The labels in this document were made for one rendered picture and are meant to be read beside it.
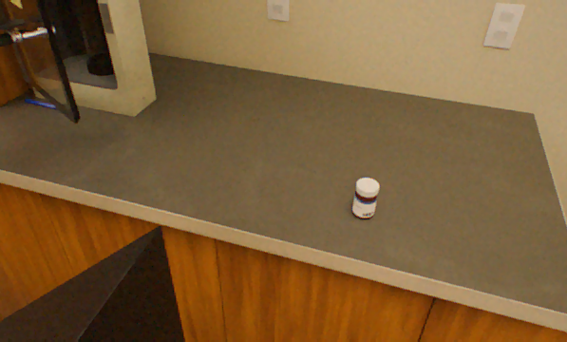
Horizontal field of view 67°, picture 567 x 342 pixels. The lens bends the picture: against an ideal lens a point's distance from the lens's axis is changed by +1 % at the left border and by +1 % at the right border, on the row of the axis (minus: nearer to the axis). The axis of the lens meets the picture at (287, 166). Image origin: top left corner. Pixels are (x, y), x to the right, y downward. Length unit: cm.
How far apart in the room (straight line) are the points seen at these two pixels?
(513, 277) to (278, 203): 45
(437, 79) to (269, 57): 53
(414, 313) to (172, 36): 116
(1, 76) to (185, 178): 65
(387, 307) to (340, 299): 10
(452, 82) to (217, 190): 79
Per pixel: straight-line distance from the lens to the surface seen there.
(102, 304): 33
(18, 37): 107
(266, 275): 95
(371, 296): 91
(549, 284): 88
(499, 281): 84
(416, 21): 132
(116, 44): 114
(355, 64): 138
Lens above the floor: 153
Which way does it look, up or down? 37 degrees down
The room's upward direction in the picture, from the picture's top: 2 degrees clockwise
